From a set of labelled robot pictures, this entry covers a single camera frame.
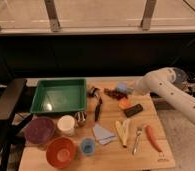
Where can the blue sponge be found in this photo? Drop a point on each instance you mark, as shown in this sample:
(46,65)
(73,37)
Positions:
(123,88)

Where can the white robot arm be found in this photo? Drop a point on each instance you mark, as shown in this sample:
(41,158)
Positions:
(162,82)

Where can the purple bowl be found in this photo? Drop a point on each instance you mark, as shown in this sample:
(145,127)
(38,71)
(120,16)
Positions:
(39,130)

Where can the red bowl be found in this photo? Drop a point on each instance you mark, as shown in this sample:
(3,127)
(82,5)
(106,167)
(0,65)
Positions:
(60,152)

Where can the dark red grapes toy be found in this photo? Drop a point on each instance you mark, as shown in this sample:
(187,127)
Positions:
(114,94)

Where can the orange round toy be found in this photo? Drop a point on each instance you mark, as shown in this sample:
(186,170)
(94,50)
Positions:
(124,103)

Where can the shiny metal cup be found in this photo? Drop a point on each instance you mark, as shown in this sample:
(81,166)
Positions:
(81,118)

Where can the green plastic tray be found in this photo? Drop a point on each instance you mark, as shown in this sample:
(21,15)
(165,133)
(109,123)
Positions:
(59,96)

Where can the black rectangular block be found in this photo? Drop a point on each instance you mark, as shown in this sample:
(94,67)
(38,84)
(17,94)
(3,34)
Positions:
(133,110)

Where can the wooden board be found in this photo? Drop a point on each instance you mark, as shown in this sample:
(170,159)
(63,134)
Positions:
(110,157)

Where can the yellow banana peel toy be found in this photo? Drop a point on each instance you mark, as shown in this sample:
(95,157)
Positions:
(122,129)

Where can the white cup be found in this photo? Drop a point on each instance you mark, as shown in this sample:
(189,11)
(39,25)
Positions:
(66,124)

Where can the blue folded cloth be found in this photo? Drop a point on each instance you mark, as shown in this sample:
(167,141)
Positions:
(103,135)

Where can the blue small cup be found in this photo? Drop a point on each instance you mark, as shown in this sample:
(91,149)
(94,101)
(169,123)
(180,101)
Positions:
(87,146)

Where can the silver fork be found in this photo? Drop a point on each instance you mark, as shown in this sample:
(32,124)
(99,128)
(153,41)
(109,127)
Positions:
(138,133)

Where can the orange carrot toy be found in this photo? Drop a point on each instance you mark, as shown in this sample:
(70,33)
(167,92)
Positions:
(152,139)

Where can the black chair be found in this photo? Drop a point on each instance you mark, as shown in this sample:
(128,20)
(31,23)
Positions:
(9,132)

